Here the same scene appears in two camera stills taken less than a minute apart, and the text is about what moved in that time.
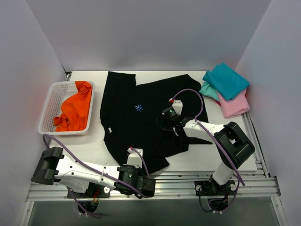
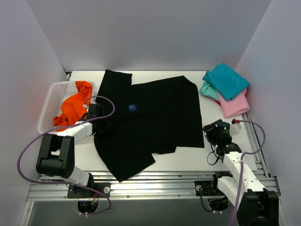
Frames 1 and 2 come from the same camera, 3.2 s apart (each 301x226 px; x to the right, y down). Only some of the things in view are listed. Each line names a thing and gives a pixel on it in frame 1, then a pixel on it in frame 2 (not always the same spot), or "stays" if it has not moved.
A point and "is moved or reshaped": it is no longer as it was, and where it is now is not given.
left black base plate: [93, 190] stays
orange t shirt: [75, 109] stays
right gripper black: [168, 115] -> [209, 128]
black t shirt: [132, 115] is moved or reshaped
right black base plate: [209, 188] stays
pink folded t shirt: [234, 107] stays
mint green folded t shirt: [208, 90] stays
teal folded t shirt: [229, 82] stays
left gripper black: [148, 185] -> [99, 127]
